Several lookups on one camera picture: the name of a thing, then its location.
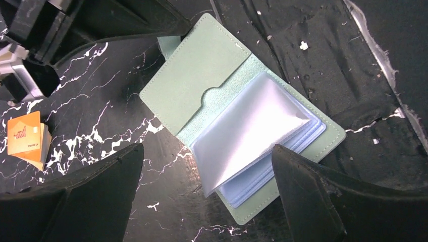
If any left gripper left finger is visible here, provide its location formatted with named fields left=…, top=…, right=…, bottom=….
left=1, top=143, right=144, bottom=241

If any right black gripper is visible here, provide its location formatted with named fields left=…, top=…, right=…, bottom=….
left=1, top=1, right=192, bottom=104

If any mint green card holder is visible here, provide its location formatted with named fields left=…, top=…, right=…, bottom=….
left=140, top=14, right=346, bottom=225

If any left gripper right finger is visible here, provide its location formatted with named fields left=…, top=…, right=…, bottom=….
left=272, top=144, right=427, bottom=241

